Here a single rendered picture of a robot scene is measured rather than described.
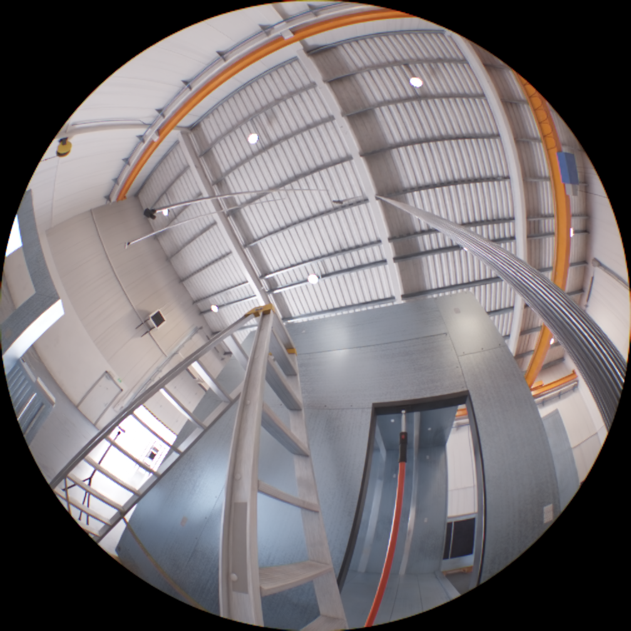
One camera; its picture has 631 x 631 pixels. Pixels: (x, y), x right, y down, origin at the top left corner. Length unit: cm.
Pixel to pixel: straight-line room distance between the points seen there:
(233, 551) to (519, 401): 131
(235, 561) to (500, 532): 96
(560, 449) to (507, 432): 417
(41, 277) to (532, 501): 326
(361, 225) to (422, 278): 281
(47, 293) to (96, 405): 815
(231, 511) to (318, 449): 83
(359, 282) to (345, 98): 628
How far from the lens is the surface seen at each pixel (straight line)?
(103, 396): 1004
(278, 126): 747
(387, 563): 111
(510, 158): 808
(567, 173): 772
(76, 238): 1111
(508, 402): 131
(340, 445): 119
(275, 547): 121
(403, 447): 115
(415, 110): 736
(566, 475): 529
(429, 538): 455
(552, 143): 815
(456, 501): 972
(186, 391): 1132
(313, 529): 79
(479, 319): 179
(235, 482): 50
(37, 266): 229
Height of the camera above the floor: 143
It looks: 53 degrees up
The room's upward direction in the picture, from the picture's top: 24 degrees clockwise
